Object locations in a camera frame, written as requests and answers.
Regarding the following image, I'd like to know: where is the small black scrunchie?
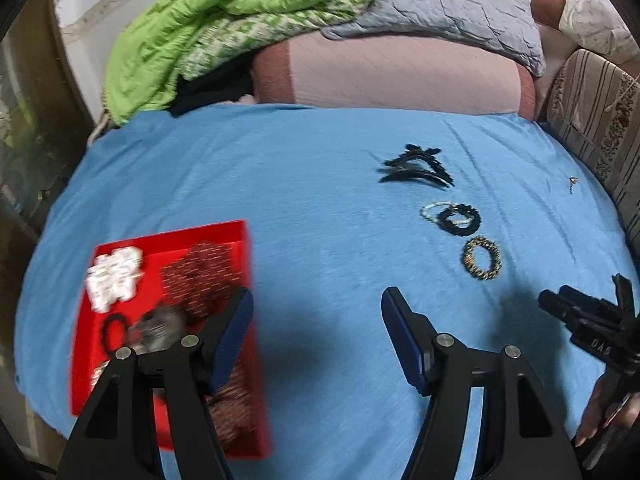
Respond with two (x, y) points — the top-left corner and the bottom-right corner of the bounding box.
(437, 203), (482, 237)

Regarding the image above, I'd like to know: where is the grey quilted pillow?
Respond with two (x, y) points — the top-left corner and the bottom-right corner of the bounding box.
(322, 0), (546, 78)

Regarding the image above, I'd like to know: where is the black hair claw clip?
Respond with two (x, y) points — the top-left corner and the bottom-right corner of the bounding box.
(378, 144), (455, 188)

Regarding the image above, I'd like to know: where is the white cherry print scrunchie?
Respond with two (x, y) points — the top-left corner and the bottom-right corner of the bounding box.
(85, 247), (146, 313)

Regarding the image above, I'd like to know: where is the brown wooden furniture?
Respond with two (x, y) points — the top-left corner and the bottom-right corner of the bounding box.
(0, 25), (96, 243)

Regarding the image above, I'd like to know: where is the person's right hand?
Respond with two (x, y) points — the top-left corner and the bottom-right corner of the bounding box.
(574, 374), (640, 461)

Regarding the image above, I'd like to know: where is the white cloth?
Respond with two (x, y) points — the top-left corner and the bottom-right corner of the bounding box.
(557, 0), (636, 58)

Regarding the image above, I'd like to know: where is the grey organza scrunchie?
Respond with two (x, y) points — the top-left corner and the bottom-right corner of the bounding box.
(127, 305), (191, 356)

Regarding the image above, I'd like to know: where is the red plaid scrunchie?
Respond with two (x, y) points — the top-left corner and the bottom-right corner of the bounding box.
(205, 360), (262, 453)

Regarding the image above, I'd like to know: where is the blue blanket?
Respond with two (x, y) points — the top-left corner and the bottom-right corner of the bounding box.
(15, 102), (640, 480)

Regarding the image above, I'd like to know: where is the white cord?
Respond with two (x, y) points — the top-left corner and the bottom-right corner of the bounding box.
(87, 109), (112, 147)

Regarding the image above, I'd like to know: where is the leopard print scrunchie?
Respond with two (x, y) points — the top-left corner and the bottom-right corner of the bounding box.
(462, 235), (502, 281)

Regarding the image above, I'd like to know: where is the red polka dot scrunchie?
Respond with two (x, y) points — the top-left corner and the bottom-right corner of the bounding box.
(161, 241), (246, 321)

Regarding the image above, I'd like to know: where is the pale green bead bracelet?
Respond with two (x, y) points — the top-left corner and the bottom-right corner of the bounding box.
(420, 201), (453, 225)

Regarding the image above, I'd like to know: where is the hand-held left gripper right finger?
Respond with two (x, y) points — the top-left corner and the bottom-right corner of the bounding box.
(381, 286), (583, 480)

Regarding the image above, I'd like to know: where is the green quilt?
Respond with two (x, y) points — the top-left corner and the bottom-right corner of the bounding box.
(102, 0), (388, 126)

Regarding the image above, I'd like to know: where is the black hair tie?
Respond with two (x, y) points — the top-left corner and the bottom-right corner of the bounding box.
(101, 312), (134, 356)

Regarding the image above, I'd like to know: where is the pink cushion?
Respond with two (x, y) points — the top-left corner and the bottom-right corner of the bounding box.
(250, 30), (536, 121)

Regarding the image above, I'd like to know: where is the red box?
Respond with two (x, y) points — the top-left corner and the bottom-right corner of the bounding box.
(70, 219), (273, 461)

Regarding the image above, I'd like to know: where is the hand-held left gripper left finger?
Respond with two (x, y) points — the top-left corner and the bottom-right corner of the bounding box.
(57, 286), (255, 480)

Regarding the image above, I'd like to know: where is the striped patterned cushion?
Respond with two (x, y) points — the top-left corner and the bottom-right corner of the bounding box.
(545, 49), (640, 221)

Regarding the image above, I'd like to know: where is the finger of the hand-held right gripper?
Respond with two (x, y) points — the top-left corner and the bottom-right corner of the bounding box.
(538, 284), (601, 332)
(614, 273), (640, 322)

